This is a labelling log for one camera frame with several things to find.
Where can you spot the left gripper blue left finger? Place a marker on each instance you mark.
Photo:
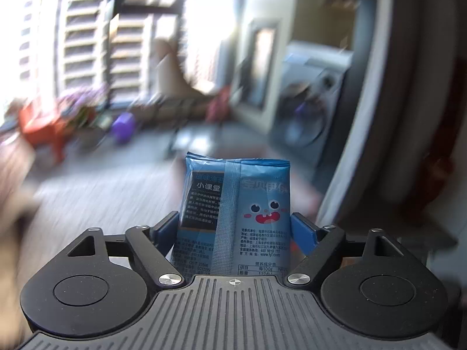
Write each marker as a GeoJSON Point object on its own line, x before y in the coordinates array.
{"type": "Point", "coordinates": [149, 247]}

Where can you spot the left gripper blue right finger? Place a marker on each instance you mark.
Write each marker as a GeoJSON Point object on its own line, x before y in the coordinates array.
{"type": "Point", "coordinates": [322, 248]}

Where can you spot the blue monster snack bag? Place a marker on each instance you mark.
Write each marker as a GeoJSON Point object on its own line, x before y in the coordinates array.
{"type": "Point", "coordinates": [234, 218]}

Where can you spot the purple ball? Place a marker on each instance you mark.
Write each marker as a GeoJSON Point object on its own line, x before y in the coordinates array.
{"type": "Point", "coordinates": [123, 128]}

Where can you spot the cream upholstered chair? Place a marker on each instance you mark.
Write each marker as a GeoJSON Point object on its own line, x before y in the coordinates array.
{"type": "Point", "coordinates": [175, 92]}

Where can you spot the red bag on floor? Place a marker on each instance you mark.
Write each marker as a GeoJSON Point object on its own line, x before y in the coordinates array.
{"type": "Point", "coordinates": [218, 108]}

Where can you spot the purple orchid flower pot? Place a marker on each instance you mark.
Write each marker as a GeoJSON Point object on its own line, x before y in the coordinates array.
{"type": "Point", "coordinates": [82, 107]}

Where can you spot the orange kids chair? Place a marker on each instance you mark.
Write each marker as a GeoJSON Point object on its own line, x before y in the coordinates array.
{"type": "Point", "coordinates": [41, 124]}

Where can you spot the black framed door panel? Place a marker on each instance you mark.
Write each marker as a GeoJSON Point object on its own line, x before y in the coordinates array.
{"type": "Point", "coordinates": [258, 42]}

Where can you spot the grey washing machine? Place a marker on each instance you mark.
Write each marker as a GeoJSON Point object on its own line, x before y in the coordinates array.
{"type": "Point", "coordinates": [311, 80]}

